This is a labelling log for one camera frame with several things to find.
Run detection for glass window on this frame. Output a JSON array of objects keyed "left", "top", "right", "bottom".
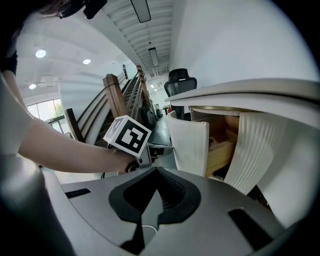
[{"left": 26, "top": 98, "right": 66, "bottom": 135}]

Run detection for white cable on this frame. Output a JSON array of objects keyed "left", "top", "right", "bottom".
[{"left": 141, "top": 224, "right": 159, "bottom": 234}]

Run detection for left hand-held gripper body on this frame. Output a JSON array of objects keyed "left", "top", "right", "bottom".
[{"left": 103, "top": 115, "right": 165, "bottom": 174}]

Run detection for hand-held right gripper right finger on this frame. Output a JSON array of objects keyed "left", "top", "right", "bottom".
[{"left": 149, "top": 166, "right": 286, "bottom": 256}]

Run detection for white ribbed large drawer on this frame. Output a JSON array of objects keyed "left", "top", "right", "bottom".
[{"left": 166, "top": 109, "right": 241, "bottom": 181}]

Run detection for long ceiling light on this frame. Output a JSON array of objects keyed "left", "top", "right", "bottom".
[
  {"left": 148, "top": 47, "right": 160, "bottom": 68},
  {"left": 130, "top": 0, "right": 152, "bottom": 24}
]

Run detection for black office chair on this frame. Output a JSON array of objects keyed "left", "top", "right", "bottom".
[{"left": 163, "top": 67, "right": 198, "bottom": 121}]

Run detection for dark wooden staircase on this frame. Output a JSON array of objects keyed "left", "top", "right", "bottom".
[{"left": 64, "top": 64, "right": 156, "bottom": 149}]

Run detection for person's left forearm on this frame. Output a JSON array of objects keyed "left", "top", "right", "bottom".
[{"left": 14, "top": 116, "right": 137, "bottom": 174}]

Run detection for brown wooden newel post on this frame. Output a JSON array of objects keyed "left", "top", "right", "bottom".
[{"left": 102, "top": 73, "right": 129, "bottom": 119}]

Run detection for black head-worn camera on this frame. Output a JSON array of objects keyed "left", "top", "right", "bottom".
[{"left": 82, "top": 0, "right": 109, "bottom": 20}]

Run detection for person's black clothing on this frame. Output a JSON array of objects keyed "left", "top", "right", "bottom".
[{"left": 0, "top": 14, "right": 23, "bottom": 76}]

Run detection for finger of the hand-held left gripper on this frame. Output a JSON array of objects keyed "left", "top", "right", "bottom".
[{"left": 147, "top": 141, "right": 175, "bottom": 151}]

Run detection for ceiling air vent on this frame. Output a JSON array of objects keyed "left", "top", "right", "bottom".
[{"left": 37, "top": 74, "right": 60, "bottom": 89}]

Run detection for white curved desk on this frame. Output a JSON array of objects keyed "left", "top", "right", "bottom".
[{"left": 164, "top": 77, "right": 320, "bottom": 230}]

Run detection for black eyeglasses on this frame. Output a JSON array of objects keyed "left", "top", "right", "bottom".
[{"left": 55, "top": 1, "right": 74, "bottom": 20}]

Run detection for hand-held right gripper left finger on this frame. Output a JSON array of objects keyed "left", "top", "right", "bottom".
[{"left": 61, "top": 166, "right": 158, "bottom": 256}]

